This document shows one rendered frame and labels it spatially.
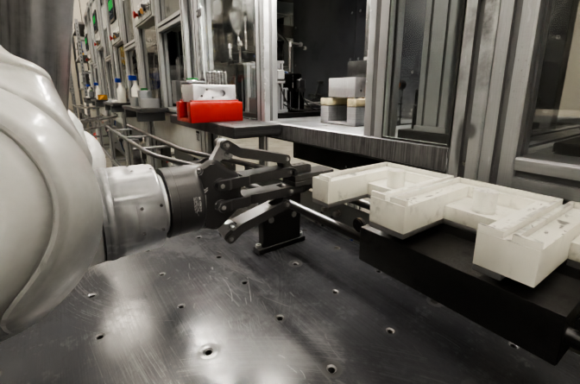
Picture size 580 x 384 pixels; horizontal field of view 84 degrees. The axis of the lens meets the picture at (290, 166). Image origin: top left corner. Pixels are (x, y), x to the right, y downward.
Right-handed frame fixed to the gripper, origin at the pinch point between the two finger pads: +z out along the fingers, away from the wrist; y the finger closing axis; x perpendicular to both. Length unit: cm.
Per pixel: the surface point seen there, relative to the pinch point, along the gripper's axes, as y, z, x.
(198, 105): 8, 4, 52
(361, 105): 8.2, 32.9, 20.6
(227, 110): 6, 12, 52
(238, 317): -19.8, -10.6, 2.3
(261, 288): -19.8, -4.4, 6.3
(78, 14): 160, 36, 777
